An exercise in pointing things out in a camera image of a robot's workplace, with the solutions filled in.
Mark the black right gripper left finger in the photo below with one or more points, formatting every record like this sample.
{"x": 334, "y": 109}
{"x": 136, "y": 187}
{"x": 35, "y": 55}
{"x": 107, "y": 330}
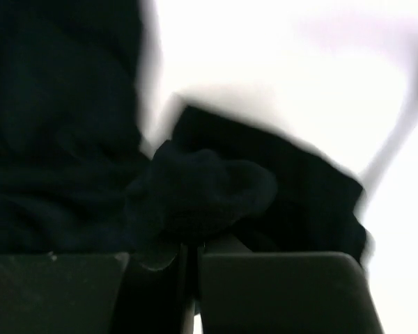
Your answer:
{"x": 48, "y": 294}

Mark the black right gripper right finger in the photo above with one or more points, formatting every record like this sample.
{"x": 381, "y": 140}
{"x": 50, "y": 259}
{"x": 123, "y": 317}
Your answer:
{"x": 285, "y": 293}

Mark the black t shirt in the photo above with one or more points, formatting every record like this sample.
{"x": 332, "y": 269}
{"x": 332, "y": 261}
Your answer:
{"x": 73, "y": 180}

